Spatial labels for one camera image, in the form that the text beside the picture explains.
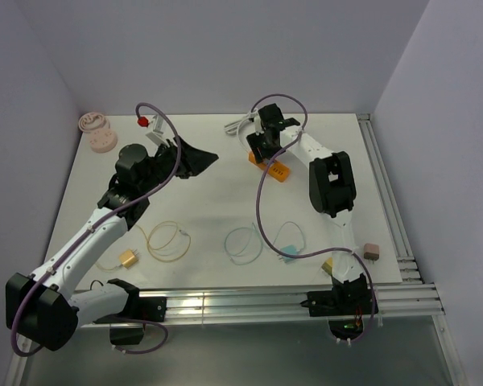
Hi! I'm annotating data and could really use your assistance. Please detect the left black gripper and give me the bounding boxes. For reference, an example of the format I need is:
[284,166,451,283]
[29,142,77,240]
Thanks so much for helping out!
[138,136,218,195]

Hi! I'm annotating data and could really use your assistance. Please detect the yellow charging cable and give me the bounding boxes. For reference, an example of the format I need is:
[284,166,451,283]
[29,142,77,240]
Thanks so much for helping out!
[94,220,192,273]

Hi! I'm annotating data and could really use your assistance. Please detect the teal charging cable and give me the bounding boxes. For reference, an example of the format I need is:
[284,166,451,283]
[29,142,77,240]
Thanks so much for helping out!
[224,221,308,266]

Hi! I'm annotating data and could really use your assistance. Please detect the teal plug adapter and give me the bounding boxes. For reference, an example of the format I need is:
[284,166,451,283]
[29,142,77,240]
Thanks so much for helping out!
[279,244,301,264]

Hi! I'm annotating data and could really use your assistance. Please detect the orange power strip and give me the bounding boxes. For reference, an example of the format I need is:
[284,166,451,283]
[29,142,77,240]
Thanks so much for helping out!
[248,152,291,183]

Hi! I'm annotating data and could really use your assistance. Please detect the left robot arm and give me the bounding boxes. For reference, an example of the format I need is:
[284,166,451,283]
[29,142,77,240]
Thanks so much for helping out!
[6,136,219,357]

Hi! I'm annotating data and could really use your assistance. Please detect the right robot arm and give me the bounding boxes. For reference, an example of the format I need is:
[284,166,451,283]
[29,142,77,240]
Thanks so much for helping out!
[246,104,376,314]

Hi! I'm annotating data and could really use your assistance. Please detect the dark yellow plug adapter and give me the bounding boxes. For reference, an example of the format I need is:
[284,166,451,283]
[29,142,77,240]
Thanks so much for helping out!
[321,257,333,276]

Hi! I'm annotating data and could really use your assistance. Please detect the pink plug adapter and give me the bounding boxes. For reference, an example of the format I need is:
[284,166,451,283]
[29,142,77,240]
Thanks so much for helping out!
[363,243,380,263]

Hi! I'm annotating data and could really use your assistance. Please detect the pink round power socket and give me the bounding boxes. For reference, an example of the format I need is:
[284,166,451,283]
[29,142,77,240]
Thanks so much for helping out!
[78,112,118,154]

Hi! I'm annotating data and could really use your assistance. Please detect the white power strip cord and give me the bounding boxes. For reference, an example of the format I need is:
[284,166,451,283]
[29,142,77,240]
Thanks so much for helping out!
[224,111,258,153]

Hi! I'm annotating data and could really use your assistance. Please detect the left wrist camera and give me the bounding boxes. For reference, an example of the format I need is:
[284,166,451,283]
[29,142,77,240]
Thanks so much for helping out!
[137,114,166,146]

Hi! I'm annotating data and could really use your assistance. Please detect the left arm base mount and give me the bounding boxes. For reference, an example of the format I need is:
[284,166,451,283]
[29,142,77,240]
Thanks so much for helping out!
[107,296,169,355]

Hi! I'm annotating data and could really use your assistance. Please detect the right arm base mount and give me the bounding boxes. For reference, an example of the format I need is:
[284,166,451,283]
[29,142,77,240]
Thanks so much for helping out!
[300,286,378,340]

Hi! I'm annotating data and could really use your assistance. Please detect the aluminium side rail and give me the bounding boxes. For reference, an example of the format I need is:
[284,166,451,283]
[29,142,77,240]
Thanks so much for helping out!
[357,114,424,285]

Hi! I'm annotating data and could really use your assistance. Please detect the aluminium front rail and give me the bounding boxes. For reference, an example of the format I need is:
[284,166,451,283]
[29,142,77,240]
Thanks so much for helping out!
[80,281,446,329]

